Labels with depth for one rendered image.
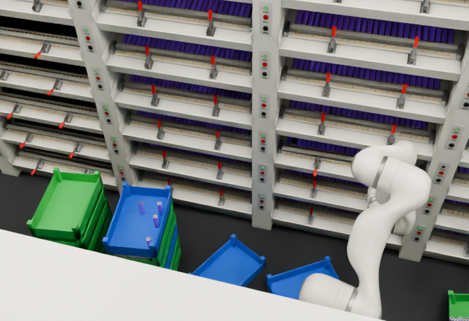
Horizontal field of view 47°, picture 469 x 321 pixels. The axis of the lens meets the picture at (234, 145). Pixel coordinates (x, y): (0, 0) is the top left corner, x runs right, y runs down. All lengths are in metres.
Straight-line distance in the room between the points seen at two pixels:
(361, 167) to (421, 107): 0.55
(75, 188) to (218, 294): 1.95
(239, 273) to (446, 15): 1.42
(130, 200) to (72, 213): 0.24
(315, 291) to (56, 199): 1.25
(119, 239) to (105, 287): 1.69
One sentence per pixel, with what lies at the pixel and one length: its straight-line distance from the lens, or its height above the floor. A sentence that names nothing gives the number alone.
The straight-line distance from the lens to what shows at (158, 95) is 2.31.
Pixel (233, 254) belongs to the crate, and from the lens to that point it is 2.58.
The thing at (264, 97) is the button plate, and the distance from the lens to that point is 2.05.
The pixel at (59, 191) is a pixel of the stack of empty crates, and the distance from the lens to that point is 2.43.
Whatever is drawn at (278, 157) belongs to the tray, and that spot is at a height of 0.49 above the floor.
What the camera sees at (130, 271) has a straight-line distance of 0.51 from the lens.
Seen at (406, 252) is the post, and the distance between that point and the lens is 2.62.
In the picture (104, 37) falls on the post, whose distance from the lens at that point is 2.21.
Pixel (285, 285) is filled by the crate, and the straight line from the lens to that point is 2.50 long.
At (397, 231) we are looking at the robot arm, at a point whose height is 0.59.
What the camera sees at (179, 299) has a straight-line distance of 0.49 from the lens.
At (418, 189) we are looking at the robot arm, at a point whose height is 1.03.
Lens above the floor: 2.15
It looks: 45 degrees down
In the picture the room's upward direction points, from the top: 2 degrees counter-clockwise
